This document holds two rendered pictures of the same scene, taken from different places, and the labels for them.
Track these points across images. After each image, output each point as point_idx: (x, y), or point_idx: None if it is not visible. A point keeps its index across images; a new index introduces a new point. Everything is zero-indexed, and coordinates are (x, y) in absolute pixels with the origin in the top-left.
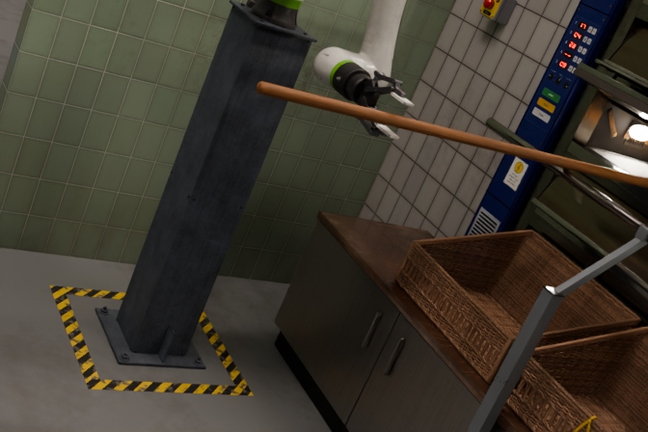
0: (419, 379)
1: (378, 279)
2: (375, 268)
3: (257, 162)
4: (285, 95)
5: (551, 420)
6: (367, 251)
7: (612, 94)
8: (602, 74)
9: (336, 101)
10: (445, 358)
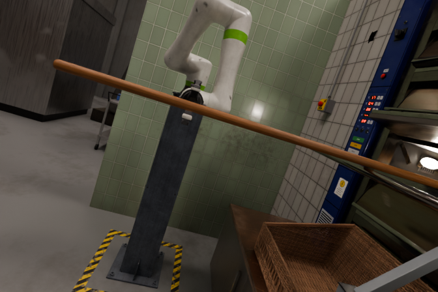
0: None
1: (242, 246)
2: (244, 238)
3: (182, 169)
4: (76, 70)
5: None
6: (246, 227)
7: (401, 120)
8: (390, 111)
9: (128, 82)
10: None
